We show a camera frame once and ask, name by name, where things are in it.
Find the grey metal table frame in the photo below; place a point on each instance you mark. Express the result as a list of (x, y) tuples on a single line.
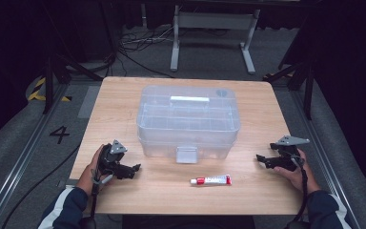
[(214, 20)]

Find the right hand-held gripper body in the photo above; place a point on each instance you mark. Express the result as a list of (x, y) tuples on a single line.
[(289, 159)]

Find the clear plastic storage box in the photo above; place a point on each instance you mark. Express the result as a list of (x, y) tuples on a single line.
[(187, 127)]

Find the black tripod stand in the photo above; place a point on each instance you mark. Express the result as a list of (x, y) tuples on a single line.
[(48, 82), (308, 89)]

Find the yellow black floor tape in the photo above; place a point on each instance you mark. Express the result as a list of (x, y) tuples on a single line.
[(35, 94)]

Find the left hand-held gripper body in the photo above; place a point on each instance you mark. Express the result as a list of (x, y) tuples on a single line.
[(108, 159)]

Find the metal floor rail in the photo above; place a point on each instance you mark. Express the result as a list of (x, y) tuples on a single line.
[(22, 162), (317, 143)]

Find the white red ointment tube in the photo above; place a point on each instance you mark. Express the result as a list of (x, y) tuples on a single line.
[(213, 180)]

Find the person's left hand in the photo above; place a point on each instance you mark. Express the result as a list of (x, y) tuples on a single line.
[(87, 178)]

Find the person's right hand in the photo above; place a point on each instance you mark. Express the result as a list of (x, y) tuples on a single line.
[(297, 179)]

